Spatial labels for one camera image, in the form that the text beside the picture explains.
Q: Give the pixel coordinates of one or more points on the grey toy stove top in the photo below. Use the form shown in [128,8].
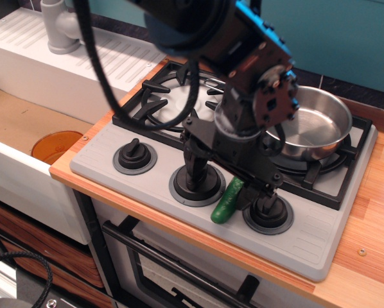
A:
[307,247]

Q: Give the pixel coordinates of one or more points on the grey toy faucet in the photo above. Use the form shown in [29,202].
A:
[62,27]

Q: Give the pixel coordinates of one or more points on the wood grain drawer front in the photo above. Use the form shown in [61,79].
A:
[75,273]

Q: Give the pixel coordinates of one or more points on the black left burner grate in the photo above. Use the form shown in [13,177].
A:
[147,101]

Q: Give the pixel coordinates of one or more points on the black right stove knob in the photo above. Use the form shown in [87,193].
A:
[269,216]

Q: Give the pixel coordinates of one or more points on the white toy sink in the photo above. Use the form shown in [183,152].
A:
[41,93]

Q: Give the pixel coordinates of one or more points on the white left burner disc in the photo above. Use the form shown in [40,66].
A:
[177,99]

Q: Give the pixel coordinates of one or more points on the black stove knob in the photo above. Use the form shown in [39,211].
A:
[269,216]
[210,192]
[134,158]

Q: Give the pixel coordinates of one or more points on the black left stove knob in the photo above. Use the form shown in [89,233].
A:
[134,158]

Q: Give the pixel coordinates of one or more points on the oven door with black handle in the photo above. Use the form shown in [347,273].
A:
[175,273]

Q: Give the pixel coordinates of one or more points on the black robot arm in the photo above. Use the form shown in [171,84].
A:
[256,67]

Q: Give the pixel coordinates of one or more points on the orange plastic plate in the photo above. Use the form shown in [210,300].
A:
[51,147]

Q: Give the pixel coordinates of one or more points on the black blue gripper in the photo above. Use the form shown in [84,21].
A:
[204,142]

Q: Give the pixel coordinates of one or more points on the black right burner grate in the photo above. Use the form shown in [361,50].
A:
[307,179]

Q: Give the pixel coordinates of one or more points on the green toy pickle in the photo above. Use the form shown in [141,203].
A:
[226,206]

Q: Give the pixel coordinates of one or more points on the black middle stove knob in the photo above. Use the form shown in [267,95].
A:
[210,192]

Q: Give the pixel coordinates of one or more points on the black burner grate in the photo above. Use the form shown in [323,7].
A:
[307,179]
[147,101]

